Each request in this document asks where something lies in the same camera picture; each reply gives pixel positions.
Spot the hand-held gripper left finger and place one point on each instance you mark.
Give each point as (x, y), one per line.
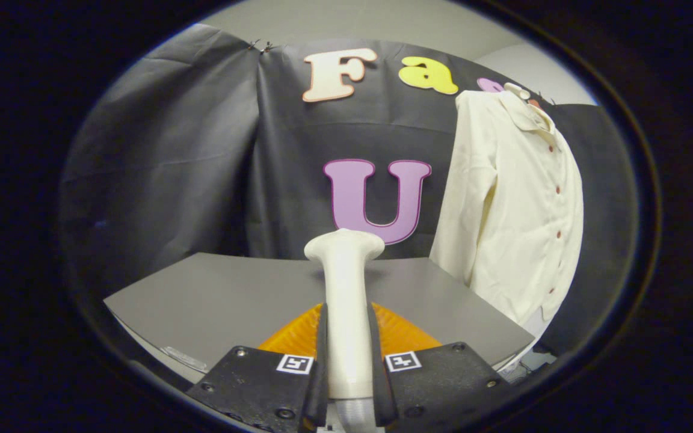
(262, 391)

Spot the black backdrop cloth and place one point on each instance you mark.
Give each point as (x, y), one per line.
(172, 168)

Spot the white plastic clothes hanger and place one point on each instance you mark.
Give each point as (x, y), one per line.
(518, 91)

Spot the grey cabinet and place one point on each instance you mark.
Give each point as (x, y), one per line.
(232, 300)

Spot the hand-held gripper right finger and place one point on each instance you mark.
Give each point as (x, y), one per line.
(437, 388)

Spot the white garment steamer head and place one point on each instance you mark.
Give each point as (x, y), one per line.
(346, 313)

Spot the cream button-up shirt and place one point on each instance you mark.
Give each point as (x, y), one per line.
(515, 210)

